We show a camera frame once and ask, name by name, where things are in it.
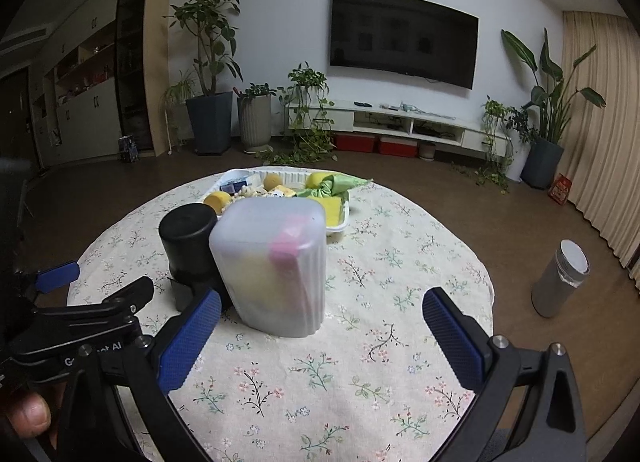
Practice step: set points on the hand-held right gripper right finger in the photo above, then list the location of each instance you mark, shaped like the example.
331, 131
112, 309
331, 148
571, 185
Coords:
455, 337

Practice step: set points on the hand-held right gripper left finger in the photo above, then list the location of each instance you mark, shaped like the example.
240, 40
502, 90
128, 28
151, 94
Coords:
192, 337

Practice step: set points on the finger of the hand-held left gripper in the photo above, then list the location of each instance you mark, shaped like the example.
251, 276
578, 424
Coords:
125, 297
57, 276

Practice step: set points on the golden round sponge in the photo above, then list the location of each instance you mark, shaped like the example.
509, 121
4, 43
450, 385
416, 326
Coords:
217, 201

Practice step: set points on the yellow tissue pack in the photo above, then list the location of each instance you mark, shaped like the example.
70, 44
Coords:
231, 187

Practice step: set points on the cream chenille loop scrubber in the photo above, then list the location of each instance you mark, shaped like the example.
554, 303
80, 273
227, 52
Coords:
247, 192

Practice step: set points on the white plastic tray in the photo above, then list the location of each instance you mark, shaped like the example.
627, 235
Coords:
336, 228

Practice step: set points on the orange gourd-shaped sponge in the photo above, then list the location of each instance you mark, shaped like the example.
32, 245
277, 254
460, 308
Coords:
272, 180

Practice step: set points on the thick yellow sponge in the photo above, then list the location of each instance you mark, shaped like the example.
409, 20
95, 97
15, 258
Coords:
332, 209

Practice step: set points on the knotted green cloth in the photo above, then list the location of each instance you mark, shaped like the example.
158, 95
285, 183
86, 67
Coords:
340, 185

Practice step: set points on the person's left hand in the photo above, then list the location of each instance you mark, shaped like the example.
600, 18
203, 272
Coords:
30, 414

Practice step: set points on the pale yellow sponge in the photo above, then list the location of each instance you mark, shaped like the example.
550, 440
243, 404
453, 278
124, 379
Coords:
255, 282

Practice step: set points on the black cylinder canister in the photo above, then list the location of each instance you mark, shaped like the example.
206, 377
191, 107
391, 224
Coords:
187, 242

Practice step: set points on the floral tablecloth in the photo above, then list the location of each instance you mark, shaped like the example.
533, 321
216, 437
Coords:
400, 262

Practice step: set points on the translucent plastic container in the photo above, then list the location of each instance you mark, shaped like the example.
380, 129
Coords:
260, 252

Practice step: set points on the grey cylindrical bin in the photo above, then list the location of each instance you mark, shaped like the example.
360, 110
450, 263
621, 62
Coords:
555, 287

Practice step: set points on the pink sponge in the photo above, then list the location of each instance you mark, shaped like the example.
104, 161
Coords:
287, 244

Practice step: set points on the blue box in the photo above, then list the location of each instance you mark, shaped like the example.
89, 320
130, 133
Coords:
128, 148

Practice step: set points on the red paper bag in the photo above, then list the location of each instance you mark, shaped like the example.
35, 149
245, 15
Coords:
560, 189

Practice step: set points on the small beige pot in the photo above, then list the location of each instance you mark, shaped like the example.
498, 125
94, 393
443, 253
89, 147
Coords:
426, 149

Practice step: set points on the tall plant in dark pot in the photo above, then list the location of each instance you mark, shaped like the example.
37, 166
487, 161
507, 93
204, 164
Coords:
210, 122

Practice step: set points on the large-leaf plant in dark pot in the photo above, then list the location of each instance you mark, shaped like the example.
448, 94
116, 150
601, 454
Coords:
542, 162

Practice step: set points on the red storage box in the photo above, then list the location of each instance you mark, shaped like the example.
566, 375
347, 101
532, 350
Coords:
397, 147
355, 142

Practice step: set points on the thin grassy plant on stand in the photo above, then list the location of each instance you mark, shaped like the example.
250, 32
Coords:
177, 89

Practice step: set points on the plant in ribbed white pot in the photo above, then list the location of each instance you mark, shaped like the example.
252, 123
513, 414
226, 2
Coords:
255, 122

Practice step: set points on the small trailing plant white pot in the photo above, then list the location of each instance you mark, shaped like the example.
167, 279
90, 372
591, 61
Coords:
495, 112

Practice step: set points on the white television cabinet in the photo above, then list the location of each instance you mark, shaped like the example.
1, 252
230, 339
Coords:
380, 118

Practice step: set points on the dark glass display cabinet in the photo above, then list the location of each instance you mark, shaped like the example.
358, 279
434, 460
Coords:
134, 52

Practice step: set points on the beige curtain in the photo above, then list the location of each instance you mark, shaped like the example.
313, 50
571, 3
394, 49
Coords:
605, 142

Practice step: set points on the trailing pothos plant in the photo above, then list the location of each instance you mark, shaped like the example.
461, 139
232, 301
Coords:
307, 82

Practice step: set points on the white wall cabinet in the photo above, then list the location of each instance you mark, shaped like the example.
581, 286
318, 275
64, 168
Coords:
80, 117

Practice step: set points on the wall-mounted black television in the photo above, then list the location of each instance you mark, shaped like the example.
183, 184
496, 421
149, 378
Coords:
400, 37

